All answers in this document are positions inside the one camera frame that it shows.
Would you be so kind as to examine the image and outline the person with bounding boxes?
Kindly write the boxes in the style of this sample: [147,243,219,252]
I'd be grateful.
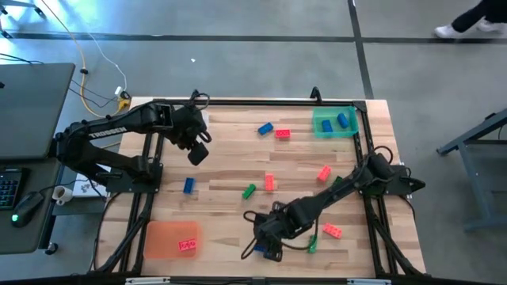
[433,0,507,40]

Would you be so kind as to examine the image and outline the black stand legs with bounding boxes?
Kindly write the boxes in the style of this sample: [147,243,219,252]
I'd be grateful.
[0,0,47,40]

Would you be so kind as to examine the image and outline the grey metal cart frame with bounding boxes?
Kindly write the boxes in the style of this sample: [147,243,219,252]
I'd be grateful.
[435,107,507,233]

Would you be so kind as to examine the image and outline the white printed paper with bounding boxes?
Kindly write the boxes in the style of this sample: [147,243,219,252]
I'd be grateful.
[73,173,109,198]

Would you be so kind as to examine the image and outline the white mug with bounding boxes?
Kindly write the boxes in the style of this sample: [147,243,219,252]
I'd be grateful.
[51,184,74,206]

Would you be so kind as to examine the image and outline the teal plastic bin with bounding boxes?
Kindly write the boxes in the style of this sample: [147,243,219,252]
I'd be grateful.
[311,105,360,139]

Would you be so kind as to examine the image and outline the black aluminium table frame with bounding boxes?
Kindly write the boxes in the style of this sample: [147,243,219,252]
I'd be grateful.
[93,97,427,278]

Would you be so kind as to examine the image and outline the grey laptop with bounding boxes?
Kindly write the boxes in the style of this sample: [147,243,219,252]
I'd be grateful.
[0,62,76,211]

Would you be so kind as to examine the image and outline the silver metal bracket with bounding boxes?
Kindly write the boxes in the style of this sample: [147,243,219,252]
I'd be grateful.
[347,278,392,285]
[125,276,171,285]

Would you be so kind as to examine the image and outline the black cable bundle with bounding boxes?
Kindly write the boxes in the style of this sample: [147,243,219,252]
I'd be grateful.
[93,192,155,274]
[362,196,427,276]

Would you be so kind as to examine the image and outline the black computer mouse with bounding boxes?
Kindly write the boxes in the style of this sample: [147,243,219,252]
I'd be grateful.
[10,192,44,229]

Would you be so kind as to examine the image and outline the dark grey desk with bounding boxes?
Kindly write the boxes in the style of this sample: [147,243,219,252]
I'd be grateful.
[0,136,110,255]

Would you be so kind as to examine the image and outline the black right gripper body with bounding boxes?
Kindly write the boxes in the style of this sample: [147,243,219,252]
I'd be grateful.
[252,211,287,264]

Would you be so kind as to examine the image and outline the orange plastic bin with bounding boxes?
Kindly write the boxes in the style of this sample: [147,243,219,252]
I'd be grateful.
[143,219,201,260]

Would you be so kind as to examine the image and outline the yellow cable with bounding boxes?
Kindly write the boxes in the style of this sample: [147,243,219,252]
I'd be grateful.
[39,0,132,154]

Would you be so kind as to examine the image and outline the white cable with adapter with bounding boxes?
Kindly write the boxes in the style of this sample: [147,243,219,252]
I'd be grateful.
[85,31,128,97]

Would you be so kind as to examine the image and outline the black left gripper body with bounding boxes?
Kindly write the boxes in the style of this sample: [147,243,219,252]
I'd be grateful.
[170,104,213,167]

